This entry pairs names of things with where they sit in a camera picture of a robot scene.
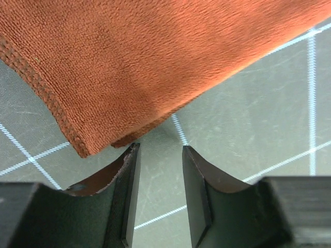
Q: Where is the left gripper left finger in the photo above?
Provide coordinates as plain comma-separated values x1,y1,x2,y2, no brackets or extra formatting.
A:
1,143,141,247

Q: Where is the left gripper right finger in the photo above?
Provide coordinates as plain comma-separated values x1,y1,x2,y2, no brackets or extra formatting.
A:
182,146,330,248

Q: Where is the brown towel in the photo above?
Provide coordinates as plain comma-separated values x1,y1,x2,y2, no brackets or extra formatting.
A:
1,1,330,158

